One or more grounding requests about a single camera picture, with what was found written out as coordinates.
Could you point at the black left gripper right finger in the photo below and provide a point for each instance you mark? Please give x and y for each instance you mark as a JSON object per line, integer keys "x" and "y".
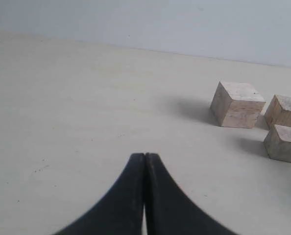
{"x": 168, "y": 210}

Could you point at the second largest wooden cube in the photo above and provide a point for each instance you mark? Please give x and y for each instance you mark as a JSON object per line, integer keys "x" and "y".
{"x": 279, "y": 111}

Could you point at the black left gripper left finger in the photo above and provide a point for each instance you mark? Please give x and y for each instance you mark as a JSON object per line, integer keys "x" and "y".
{"x": 120, "y": 210}

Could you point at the smallest wooden cube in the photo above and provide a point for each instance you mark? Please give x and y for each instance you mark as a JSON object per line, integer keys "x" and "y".
{"x": 278, "y": 143}

